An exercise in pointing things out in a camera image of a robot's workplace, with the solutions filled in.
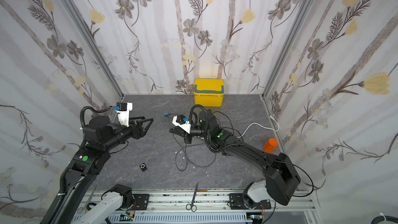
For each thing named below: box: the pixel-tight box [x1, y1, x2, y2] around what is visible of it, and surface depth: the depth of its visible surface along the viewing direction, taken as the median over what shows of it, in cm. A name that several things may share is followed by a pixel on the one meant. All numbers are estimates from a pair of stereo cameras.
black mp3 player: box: [139, 162, 148, 172], surface depth 86 cm
